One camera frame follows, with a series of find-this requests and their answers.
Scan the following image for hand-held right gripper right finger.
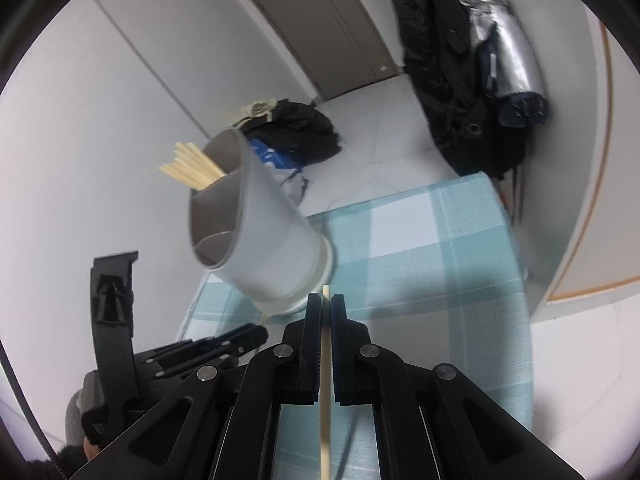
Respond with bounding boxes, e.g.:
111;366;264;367
331;294;583;480

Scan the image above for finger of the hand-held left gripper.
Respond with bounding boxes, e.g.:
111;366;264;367
197;324;268;359
145;341;246;380

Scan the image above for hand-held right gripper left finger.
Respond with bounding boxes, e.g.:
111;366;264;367
70;294;322;480

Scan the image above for single wooden chopstick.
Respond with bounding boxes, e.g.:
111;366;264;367
319;285;332;480

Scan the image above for white grey utensil holder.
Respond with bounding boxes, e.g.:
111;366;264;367
187;127;335;317

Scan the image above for bundle of wooden chopsticks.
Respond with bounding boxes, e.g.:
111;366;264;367
158;141;227;192

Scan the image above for teal plaid tablecloth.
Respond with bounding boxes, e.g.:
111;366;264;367
175;171;536;480

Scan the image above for clear plastic bags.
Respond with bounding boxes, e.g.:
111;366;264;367
270;167;308;211

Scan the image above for blue cardboard box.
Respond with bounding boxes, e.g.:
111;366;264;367
248;138;303;171

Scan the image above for black backpack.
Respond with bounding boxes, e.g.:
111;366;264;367
235;100;342;167

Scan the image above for cream yellow cloth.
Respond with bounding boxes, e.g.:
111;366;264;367
235;97;278;123

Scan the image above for black coat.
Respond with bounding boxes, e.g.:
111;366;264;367
387;0;526;181

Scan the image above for grey-brown door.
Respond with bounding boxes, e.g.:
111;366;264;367
220;0;406;103

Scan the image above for white wardrobe with wood trim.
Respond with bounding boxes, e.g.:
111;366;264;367
520;5;640;311

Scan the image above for silver folded umbrella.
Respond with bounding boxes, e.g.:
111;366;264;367
457;0;548;128

